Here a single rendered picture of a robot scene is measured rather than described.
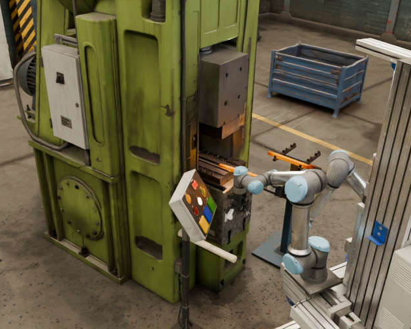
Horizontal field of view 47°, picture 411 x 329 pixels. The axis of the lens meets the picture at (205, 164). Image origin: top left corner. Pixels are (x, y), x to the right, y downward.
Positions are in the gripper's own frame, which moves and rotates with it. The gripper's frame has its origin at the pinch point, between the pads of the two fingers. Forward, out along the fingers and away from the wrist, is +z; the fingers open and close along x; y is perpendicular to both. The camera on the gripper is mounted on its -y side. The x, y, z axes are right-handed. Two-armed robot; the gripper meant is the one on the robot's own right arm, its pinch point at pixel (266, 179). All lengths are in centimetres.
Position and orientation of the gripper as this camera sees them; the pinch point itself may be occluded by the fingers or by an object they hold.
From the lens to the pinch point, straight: 306.8
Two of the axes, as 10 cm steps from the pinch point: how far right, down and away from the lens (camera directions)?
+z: -8.0, -2.9, 5.3
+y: 0.0, 8.8, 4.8
